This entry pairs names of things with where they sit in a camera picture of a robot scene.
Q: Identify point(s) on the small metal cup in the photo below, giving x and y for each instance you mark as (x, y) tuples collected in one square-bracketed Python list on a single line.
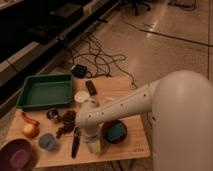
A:
[(53, 115)]

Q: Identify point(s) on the red chili pepper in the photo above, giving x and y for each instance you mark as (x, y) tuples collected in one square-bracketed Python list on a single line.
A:
[(29, 120)]

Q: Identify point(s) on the wooden table board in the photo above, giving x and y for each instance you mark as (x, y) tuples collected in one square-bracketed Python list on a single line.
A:
[(135, 144)]

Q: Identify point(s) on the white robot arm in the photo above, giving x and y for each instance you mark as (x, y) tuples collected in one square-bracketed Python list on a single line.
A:
[(181, 105)]

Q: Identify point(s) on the black handled knife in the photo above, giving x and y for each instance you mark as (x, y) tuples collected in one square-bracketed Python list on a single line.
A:
[(76, 142)]

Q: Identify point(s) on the blue small bowl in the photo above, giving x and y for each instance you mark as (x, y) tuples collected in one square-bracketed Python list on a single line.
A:
[(47, 142)]

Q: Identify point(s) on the green plastic tray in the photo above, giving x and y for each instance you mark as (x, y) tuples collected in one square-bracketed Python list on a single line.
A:
[(46, 91)]

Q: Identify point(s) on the bunch of dark grapes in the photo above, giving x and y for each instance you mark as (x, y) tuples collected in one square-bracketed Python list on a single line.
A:
[(68, 121)]

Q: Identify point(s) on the white plastic cup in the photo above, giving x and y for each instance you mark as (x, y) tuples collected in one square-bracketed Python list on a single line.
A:
[(81, 96)]

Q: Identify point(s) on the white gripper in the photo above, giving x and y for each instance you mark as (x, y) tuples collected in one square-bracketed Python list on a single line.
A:
[(90, 136)]

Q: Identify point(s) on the dark bowl with teal sponge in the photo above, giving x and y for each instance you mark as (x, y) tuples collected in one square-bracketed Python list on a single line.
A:
[(114, 132)]

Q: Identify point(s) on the purple bowl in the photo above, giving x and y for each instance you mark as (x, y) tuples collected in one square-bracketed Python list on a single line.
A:
[(15, 155)]

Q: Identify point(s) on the black remote control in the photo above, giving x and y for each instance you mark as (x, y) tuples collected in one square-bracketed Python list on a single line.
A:
[(91, 88)]

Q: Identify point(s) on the black power adapter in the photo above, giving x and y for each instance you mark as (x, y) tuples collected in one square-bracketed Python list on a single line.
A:
[(79, 71)]

